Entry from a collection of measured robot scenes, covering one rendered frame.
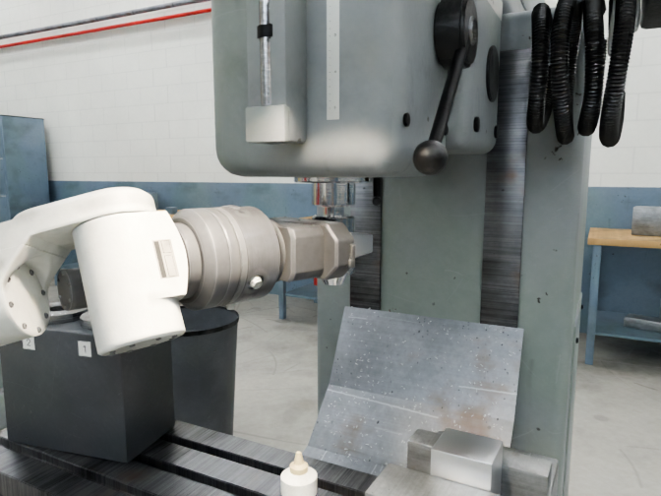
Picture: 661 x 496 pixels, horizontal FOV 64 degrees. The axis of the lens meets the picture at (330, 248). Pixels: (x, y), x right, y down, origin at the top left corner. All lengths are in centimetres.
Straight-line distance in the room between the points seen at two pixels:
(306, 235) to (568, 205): 50
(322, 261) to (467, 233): 44
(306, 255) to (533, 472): 32
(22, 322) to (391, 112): 33
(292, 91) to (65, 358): 55
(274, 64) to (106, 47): 692
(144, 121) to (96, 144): 87
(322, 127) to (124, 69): 666
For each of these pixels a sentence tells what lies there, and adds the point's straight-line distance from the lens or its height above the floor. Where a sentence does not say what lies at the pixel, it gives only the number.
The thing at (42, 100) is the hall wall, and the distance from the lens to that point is 827.
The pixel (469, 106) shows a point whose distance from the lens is 64.
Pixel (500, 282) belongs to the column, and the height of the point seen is 114.
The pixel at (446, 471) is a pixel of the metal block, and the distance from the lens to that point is 58.
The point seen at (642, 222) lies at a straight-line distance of 421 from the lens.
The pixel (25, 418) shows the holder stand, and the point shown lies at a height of 95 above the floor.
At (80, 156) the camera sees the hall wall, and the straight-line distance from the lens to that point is 768.
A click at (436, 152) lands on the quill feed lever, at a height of 133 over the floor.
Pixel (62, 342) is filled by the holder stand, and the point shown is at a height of 107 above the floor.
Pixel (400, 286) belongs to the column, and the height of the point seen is 111.
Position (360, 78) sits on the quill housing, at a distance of 47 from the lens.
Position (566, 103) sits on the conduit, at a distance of 71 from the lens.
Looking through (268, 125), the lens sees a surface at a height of 135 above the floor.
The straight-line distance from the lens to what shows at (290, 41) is 47.
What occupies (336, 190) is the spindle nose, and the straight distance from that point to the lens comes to 55.
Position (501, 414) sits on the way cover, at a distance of 90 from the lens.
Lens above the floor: 131
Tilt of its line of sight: 8 degrees down
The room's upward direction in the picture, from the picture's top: straight up
